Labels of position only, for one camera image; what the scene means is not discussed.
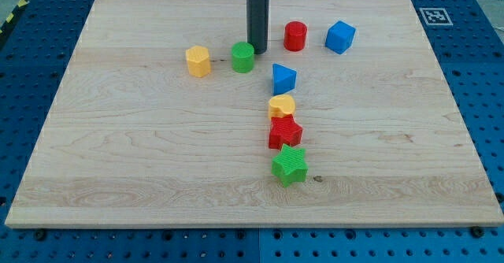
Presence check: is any yellow heart block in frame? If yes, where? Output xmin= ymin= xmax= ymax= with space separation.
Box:
xmin=268 ymin=94 xmax=296 ymax=119

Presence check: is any green cylinder block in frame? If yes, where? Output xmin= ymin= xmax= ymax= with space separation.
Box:
xmin=232 ymin=42 xmax=254 ymax=73

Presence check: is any red cylinder block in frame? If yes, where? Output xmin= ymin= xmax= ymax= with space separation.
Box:
xmin=283 ymin=21 xmax=308 ymax=52

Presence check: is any red star block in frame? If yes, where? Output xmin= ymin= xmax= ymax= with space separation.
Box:
xmin=269 ymin=115 xmax=303 ymax=150

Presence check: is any light wooden board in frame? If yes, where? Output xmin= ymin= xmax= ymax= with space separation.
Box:
xmin=5 ymin=0 xmax=503 ymax=229

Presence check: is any green star block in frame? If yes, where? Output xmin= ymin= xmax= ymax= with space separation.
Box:
xmin=271 ymin=144 xmax=309 ymax=187

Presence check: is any blue cube block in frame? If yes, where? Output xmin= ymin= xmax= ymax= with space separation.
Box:
xmin=324 ymin=20 xmax=356 ymax=54

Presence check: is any white fiducial marker tag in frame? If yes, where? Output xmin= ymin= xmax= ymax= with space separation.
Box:
xmin=420 ymin=7 xmax=453 ymax=26

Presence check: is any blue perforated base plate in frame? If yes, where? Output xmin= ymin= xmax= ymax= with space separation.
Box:
xmin=1 ymin=0 xmax=503 ymax=262

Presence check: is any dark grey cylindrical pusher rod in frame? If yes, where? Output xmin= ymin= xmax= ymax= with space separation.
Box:
xmin=246 ymin=0 xmax=269 ymax=54

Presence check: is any yellow hexagon block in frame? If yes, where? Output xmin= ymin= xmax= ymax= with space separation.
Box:
xmin=185 ymin=46 xmax=211 ymax=77

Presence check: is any blue triangle block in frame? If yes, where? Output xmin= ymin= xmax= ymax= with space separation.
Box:
xmin=272 ymin=64 xmax=297 ymax=95

